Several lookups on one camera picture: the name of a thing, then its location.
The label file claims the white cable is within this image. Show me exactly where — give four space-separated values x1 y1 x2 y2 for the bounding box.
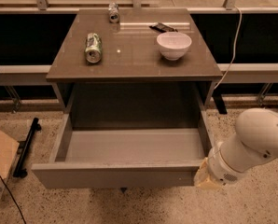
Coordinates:
213 6 243 90

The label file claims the grey top drawer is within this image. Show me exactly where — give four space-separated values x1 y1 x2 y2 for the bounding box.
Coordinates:
32 111 214 189

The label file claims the grey drawer cabinet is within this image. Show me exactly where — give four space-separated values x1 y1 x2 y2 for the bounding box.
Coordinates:
47 9 221 130

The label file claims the black metal bar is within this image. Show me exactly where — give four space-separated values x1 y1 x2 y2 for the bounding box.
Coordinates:
13 118 41 178

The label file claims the white ceramic bowl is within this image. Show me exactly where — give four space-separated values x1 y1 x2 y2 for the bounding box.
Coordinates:
156 32 192 61

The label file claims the black cable on floor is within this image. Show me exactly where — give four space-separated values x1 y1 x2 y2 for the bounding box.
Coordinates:
0 163 27 224

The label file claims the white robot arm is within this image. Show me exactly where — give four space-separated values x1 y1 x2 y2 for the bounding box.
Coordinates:
194 108 278 189

